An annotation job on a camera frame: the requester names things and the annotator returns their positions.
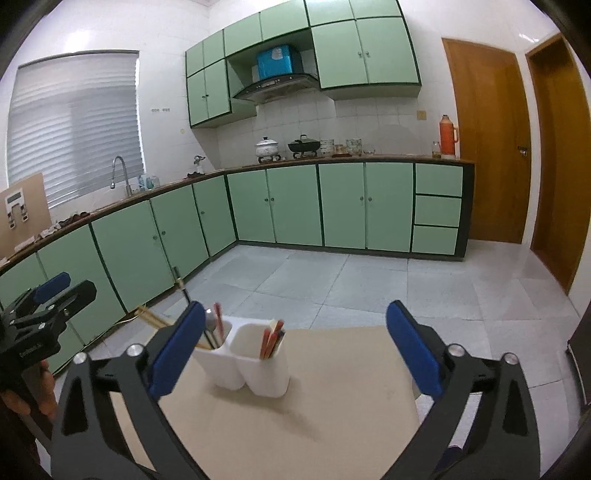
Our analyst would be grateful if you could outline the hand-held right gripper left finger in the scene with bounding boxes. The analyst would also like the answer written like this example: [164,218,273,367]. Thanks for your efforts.
[51,301,206,480]

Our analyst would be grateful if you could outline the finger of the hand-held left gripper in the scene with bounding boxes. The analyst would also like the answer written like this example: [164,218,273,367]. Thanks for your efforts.
[7,272,71,315]
[11,279,97,331]

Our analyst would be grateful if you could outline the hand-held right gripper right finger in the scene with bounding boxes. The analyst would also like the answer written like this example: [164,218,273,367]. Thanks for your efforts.
[386,300,541,480]

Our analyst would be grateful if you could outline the white plastic utensil holder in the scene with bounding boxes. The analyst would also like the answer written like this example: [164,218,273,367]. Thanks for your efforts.
[191,316,291,398]

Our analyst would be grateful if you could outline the person's left hand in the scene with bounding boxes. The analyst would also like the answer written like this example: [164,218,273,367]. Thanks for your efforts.
[0,359,59,420]

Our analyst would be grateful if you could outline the metal spoon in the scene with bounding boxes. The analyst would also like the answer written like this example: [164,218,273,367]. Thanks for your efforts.
[204,307,222,349]

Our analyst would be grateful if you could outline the metal kitchen faucet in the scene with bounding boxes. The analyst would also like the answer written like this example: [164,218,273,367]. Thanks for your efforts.
[110,156,133,198]

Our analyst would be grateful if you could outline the white window blind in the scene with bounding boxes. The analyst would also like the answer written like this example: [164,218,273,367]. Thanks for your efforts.
[6,50,145,210]

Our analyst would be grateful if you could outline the green base cabinets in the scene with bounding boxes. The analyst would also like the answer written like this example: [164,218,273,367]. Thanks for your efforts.
[0,157,476,377]

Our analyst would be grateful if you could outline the wooden door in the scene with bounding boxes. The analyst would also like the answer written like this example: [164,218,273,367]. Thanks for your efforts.
[525,33,591,296]
[442,38,532,244]

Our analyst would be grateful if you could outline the orange thermos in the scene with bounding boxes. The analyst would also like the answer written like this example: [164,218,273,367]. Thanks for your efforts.
[438,114,461,157]

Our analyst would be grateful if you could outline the gas stove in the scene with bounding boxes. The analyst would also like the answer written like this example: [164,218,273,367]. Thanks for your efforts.
[242,154,325,167]

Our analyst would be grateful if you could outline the white cooking pot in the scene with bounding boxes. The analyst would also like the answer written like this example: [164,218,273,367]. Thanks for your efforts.
[255,136,280,159]

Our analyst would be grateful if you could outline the black wok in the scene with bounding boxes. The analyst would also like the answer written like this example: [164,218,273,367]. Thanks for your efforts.
[287,134,322,156]

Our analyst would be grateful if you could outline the black range hood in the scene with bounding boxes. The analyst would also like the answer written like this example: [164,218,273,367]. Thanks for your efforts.
[232,74,321,104]

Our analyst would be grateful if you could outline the blue box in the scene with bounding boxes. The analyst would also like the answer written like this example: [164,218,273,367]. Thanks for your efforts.
[255,44,299,80]

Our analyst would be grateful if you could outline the green wall cabinet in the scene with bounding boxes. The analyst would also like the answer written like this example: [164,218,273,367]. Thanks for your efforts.
[224,8,310,48]
[305,0,423,101]
[185,31,258,130]

